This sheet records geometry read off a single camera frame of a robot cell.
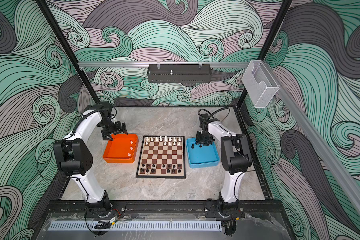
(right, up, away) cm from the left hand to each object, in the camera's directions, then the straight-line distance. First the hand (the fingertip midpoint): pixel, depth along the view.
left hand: (120, 134), depth 88 cm
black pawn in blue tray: (+44, -9, +8) cm, 46 cm away
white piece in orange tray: (+4, -10, +7) cm, 13 cm away
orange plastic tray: (-1, -11, +7) cm, 12 cm away
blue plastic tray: (+52, -15, +6) cm, 54 cm away
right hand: (+50, -6, +8) cm, 51 cm away
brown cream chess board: (+25, -15, +3) cm, 29 cm away
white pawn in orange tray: (+3, -7, +10) cm, 13 cm away
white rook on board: (+14, -5, +10) cm, 18 cm away
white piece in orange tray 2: (+3, -14, +5) cm, 15 cm away
